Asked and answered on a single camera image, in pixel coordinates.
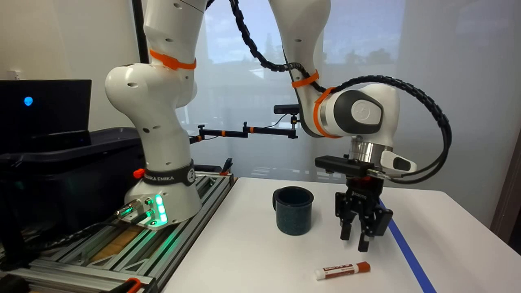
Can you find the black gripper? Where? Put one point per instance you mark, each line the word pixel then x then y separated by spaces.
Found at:
pixel 362 201

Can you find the white marker with orange cap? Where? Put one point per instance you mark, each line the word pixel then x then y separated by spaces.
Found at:
pixel 343 271

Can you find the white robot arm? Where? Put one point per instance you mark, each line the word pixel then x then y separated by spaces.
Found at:
pixel 150 94

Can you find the dark green cup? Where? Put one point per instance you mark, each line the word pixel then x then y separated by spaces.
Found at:
pixel 294 211

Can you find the blue tape strip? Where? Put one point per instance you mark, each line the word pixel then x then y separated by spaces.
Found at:
pixel 416 268

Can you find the black cabinet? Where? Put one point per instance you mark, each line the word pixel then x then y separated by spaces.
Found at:
pixel 49 198

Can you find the black computer monitor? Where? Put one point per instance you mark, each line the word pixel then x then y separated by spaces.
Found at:
pixel 35 108

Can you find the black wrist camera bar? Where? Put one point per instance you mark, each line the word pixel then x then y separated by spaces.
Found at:
pixel 346 167

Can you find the black camera on boom arm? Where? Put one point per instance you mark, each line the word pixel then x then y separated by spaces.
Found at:
pixel 246 131

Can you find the aluminium extrusion base frame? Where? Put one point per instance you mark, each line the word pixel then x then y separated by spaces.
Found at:
pixel 123 251

